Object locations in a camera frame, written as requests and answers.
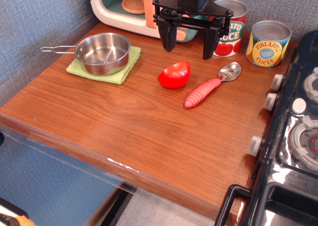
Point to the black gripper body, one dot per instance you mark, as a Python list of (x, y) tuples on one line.
[(168, 14)]

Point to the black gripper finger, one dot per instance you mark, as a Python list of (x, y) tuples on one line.
[(211, 39), (168, 34)]

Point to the stainless steel pot with handle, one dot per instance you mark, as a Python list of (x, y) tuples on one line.
[(100, 54)]

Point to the tomato sauce can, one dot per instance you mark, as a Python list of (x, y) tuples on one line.
[(229, 45)]

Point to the orange toy plate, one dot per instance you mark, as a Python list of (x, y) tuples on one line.
[(133, 6)]

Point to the toy microwave oven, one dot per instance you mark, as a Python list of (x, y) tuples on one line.
[(110, 12)]

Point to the pineapple slices can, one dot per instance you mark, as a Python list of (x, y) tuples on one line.
[(268, 43)]

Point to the green folded cloth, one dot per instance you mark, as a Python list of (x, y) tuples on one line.
[(77, 68)]

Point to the black toy stove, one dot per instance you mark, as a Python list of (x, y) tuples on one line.
[(285, 177)]

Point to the spoon with red handle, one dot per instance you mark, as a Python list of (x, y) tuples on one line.
[(228, 73)]

